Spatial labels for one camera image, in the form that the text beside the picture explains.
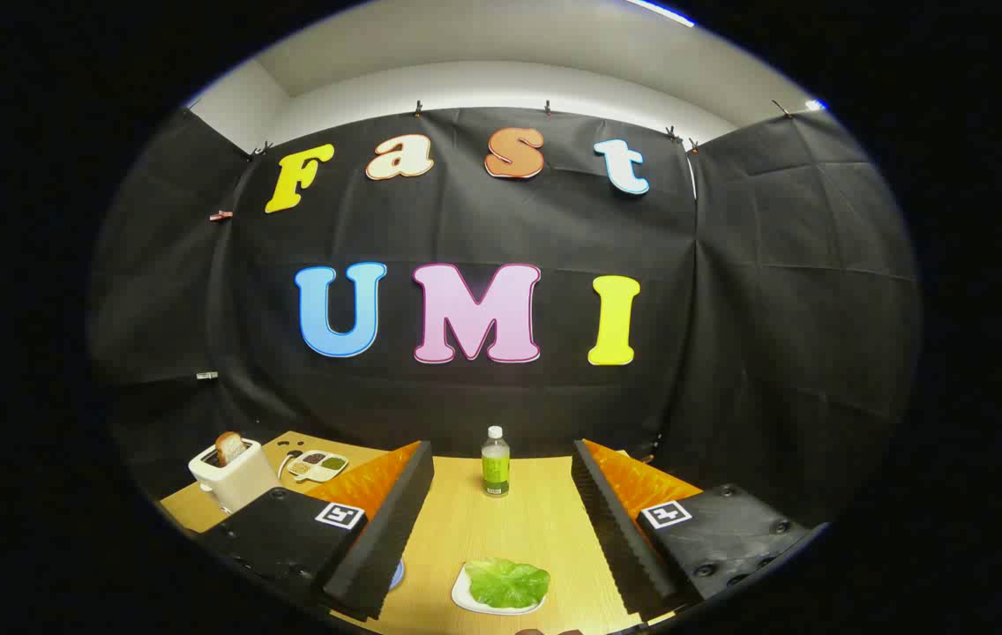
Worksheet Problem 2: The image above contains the white toaster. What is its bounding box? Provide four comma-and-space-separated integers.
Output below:
188, 438, 281, 514

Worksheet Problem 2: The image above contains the white rounded triangular plate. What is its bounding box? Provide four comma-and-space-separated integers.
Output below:
451, 563, 548, 616

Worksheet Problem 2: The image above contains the black backdrop cloth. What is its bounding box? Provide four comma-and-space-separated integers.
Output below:
86, 106, 923, 530

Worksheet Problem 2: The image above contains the green lettuce leaf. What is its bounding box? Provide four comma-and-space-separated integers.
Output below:
464, 557, 551, 609

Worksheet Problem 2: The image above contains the white divided dish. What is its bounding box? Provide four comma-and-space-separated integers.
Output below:
288, 450, 349, 483

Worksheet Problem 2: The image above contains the green label drink bottle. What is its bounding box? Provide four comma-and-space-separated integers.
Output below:
481, 426, 512, 498

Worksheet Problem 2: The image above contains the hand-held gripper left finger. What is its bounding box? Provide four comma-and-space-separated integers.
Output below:
198, 439, 436, 623

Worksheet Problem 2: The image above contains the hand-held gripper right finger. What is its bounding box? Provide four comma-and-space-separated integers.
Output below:
572, 438, 824, 623

